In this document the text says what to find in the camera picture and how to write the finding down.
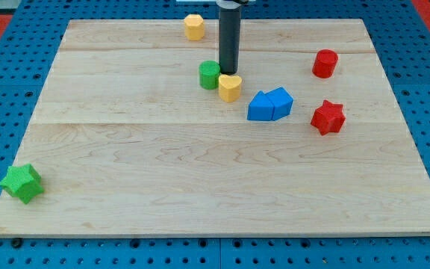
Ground green cylinder block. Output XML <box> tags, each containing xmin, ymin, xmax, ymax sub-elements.
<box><xmin>199</xmin><ymin>61</ymin><xmax>220</xmax><ymax>90</ymax></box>

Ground red star block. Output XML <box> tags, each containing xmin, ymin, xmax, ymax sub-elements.
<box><xmin>311</xmin><ymin>99</ymin><xmax>346</xmax><ymax>135</ymax></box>

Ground green star block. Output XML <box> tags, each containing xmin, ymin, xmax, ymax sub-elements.
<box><xmin>0</xmin><ymin>164</ymin><xmax>44</xmax><ymax>204</ymax></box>

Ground yellow heart block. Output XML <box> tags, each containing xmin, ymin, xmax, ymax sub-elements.
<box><xmin>218</xmin><ymin>74</ymin><xmax>243</xmax><ymax>103</ymax></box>

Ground blue pentagon block left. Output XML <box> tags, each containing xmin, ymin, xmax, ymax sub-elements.
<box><xmin>247</xmin><ymin>91</ymin><xmax>274</xmax><ymax>121</ymax></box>

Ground blue pentagon block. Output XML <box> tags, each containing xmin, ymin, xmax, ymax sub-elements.
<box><xmin>247</xmin><ymin>91</ymin><xmax>274</xmax><ymax>121</ymax></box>
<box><xmin>266</xmin><ymin>87</ymin><xmax>293</xmax><ymax>120</ymax></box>

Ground blue pentagon block right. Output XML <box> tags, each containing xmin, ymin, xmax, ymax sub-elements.
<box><xmin>266</xmin><ymin>87</ymin><xmax>293</xmax><ymax>120</ymax></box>

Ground wooden board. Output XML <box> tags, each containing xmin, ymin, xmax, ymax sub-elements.
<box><xmin>0</xmin><ymin>19</ymin><xmax>430</xmax><ymax>238</ymax></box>

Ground yellow hexagon block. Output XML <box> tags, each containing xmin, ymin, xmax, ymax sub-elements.
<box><xmin>184</xmin><ymin>14</ymin><xmax>205</xmax><ymax>41</ymax></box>

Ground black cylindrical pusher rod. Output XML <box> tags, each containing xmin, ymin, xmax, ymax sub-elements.
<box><xmin>216</xmin><ymin>0</ymin><xmax>249</xmax><ymax>75</ymax></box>

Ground red cylinder block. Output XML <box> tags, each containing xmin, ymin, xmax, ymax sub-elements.
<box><xmin>312</xmin><ymin>49</ymin><xmax>339</xmax><ymax>78</ymax></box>

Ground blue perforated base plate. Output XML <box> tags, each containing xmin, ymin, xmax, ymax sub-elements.
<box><xmin>0</xmin><ymin>0</ymin><xmax>430</xmax><ymax>268</ymax></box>

